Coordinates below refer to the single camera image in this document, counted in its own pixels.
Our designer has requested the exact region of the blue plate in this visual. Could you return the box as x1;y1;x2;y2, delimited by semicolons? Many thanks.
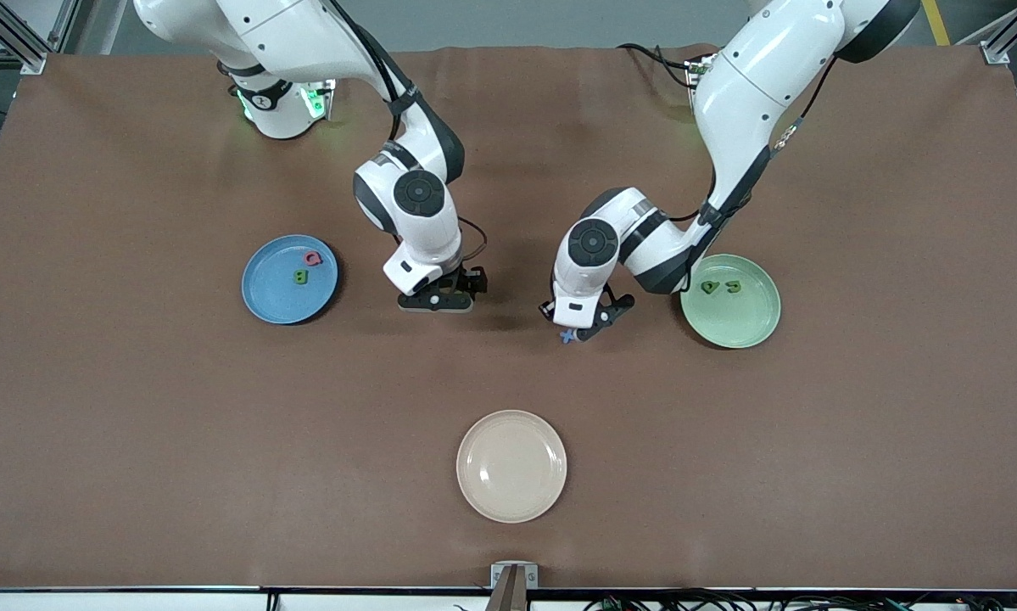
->
241;234;340;325

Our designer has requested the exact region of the beige plate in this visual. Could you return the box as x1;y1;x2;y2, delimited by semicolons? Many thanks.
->
455;410;568;524

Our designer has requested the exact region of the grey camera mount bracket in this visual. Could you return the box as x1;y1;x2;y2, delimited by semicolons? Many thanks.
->
489;562;540;611

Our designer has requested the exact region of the green plate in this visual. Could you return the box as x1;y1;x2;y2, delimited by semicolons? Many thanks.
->
679;254;782;350

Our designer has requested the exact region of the brown table cover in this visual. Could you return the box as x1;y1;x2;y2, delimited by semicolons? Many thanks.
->
0;44;1017;591

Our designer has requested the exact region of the black left arm base cable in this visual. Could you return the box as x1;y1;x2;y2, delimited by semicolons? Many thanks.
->
617;42;704;90

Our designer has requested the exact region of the white table edge rail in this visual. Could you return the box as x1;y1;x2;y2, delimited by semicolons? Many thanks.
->
0;586;1017;611

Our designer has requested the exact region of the aluminium frame profile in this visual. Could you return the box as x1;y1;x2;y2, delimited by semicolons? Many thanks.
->
953;0;1017;65
0;0;81;76

